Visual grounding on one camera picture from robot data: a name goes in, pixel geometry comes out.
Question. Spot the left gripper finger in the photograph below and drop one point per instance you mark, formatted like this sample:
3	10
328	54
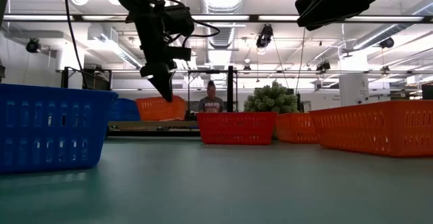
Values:
160	87
170	85

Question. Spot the orange plastic basket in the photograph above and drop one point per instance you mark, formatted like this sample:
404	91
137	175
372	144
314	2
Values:
149	110
294	127
372	129

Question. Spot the red plastic basket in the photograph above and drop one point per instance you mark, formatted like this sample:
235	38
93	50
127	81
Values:
236	129

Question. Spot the blue plastic basket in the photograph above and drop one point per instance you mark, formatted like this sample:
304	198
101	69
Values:
125	110
50	129

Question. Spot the person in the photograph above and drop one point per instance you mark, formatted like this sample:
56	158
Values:
211	105

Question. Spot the black ceiling spotlight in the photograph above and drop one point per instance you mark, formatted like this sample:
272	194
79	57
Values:
33	45
323	66
386	43

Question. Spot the artificial green potted plant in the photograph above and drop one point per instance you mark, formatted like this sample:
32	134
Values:
270	99

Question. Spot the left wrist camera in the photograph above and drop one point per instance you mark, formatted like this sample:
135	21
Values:
179	19

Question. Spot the wooden shelf with black frame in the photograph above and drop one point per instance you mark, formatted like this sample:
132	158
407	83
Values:
152	124

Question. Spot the silver ceiling air duct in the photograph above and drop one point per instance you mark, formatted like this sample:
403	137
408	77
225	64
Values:
221	38

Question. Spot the black overhead camera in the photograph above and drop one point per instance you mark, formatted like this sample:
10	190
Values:
265	36

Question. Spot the overhead frame beam with lights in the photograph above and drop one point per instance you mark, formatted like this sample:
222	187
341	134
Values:
253	18

